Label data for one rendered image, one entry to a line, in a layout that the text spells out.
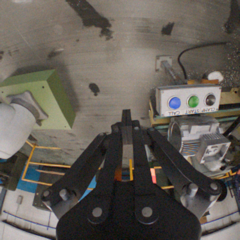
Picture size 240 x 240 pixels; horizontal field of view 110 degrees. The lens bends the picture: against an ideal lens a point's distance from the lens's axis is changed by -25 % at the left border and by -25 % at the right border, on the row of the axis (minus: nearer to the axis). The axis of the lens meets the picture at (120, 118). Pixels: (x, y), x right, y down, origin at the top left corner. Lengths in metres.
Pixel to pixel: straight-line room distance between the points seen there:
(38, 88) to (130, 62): 0.41
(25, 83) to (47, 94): 0.11
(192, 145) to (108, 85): 0.46
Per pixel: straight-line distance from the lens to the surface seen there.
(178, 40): 0.52
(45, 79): 0.52
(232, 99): 0.80
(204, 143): 0.51
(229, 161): 0.89
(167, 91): 0.28
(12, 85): 0.64
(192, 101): 0.31
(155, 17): 0.48
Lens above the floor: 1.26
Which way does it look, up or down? 40 degrees down
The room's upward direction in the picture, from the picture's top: 180 degrees clockwise
